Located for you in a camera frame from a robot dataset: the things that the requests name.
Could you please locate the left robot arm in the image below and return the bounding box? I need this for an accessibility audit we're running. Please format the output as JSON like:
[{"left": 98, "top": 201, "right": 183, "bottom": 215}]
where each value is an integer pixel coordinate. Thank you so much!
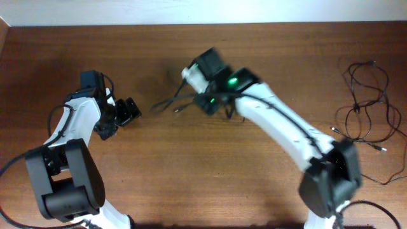
[{"left": 25, "top": 71, "right": 142, "bottom": 228}]

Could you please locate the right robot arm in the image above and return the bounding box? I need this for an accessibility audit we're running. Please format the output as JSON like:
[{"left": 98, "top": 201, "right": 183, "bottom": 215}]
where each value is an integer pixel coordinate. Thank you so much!
[{"left": 181, "top": 48, "right": 362, "bottom": 228}]

